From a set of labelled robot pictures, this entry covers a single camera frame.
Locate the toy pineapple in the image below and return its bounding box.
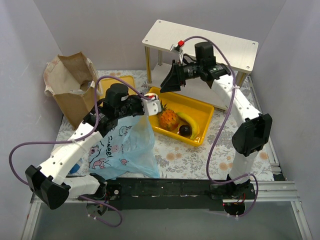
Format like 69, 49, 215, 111
157, 101, 180, 131

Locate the yellow banana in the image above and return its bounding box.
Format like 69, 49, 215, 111
176, 112, 200, 140

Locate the blue plastic grocery bag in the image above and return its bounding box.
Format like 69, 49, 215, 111
88, 115, 160, 180

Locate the dark brown chocolate bun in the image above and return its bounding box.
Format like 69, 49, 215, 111
178, 124, 192, 137

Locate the brown paper bag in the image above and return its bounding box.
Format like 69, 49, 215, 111
43, 52, 103, 129

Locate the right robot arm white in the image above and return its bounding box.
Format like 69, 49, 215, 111
160, 40, 273, 199

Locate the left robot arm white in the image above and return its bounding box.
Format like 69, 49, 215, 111
25, 83, 149, 210

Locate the flat yellow tray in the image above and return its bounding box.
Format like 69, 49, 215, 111
99, 75, 136, 100

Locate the deep yellow bin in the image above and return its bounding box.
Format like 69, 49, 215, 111
149, 87, 214, 147

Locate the white two-tier shelf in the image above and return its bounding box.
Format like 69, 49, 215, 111
142, 19, 259, 111

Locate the blue white packet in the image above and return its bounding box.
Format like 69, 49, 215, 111
69, 158, 83, 174

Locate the floral table mat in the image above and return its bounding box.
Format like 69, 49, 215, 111
56, 70, 275, 181

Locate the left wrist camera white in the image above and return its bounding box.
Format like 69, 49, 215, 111
141, 93, 162, 116

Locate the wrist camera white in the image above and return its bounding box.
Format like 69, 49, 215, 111
170, 40, 185, 63
141, 93, 162, 116

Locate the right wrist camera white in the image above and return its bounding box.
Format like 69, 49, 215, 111
170, 40, 185, 63

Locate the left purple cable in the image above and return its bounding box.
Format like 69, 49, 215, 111
8, 76, 153, 228

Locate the purple cable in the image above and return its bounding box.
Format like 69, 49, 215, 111
8, 76, 153, 228
183, 36, 258, 218

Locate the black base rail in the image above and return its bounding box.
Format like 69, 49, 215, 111
96, 178, 257, 211

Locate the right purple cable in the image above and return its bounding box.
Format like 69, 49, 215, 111
183, 36, 258, 218

